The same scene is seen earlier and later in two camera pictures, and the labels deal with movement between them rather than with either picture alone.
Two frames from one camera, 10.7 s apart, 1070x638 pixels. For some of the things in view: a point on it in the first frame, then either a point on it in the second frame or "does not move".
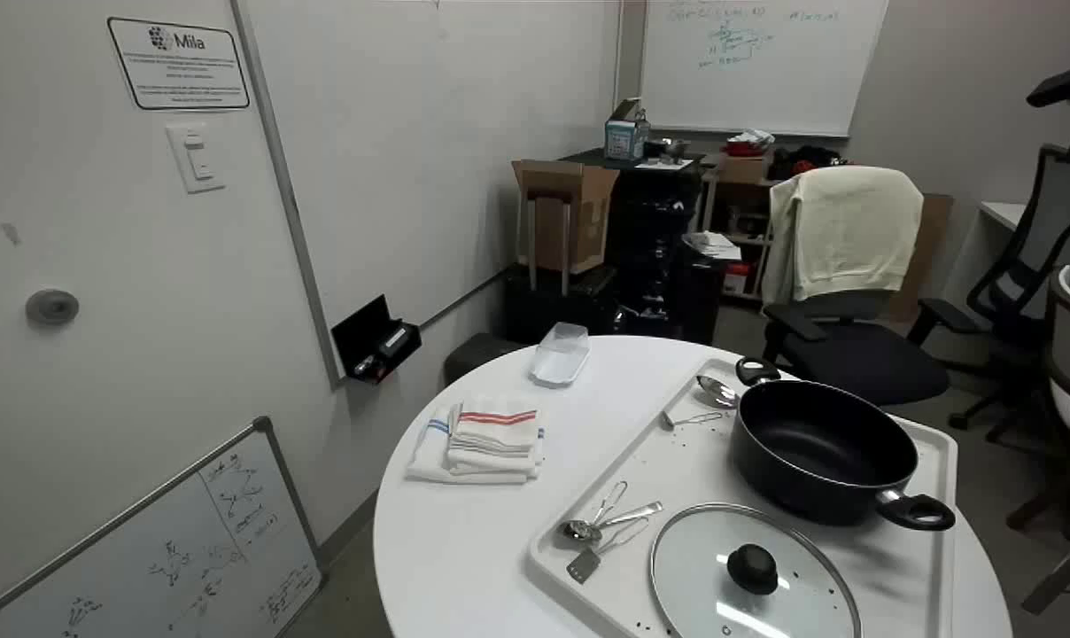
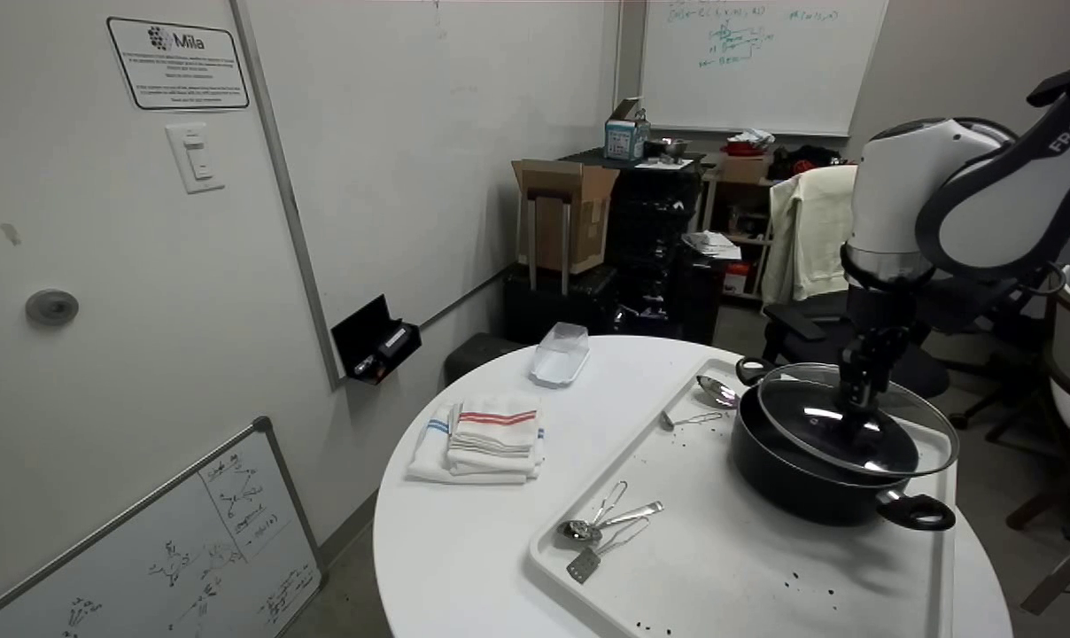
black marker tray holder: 372,346 does not move
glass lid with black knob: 744,573 to 803,409
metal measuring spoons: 600,534 does not move
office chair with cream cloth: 839,258 does not move
